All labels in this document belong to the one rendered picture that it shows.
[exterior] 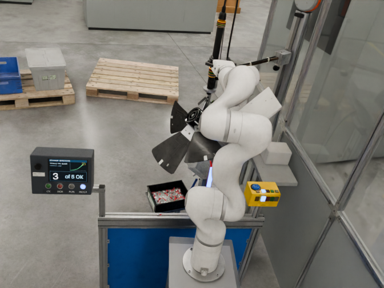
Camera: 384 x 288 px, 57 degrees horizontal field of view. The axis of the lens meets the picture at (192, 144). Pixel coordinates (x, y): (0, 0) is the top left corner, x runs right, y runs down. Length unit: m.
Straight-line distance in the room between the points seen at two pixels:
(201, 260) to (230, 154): 0.56
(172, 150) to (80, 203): 1.34
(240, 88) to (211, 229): 0.59
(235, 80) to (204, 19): 6.69
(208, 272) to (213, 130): 0.75
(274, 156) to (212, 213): 1.16
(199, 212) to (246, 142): 0.38
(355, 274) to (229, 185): 0.98
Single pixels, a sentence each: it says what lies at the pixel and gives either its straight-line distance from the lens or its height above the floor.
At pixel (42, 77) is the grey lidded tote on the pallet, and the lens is 4.58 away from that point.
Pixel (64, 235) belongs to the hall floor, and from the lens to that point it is 2.99.
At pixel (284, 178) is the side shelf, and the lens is 2.37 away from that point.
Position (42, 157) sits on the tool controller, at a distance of 1.66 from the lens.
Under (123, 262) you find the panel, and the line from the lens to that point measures 2.20.
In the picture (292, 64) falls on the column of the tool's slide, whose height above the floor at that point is 1.48.
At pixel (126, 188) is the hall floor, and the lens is 3.34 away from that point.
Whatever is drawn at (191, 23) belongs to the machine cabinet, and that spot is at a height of 0.21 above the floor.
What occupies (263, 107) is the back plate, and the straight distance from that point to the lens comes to 2.17.
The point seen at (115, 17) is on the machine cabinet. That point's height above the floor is 0.26.
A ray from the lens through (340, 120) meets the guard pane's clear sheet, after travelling 2.09.
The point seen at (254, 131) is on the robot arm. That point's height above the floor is 1.71.
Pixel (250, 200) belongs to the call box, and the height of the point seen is 1.02.
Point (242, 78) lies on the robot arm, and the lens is 1.10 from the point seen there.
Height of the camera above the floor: 2.24
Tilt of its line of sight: 34 degrees down
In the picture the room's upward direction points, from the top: 9 degrees clockwise
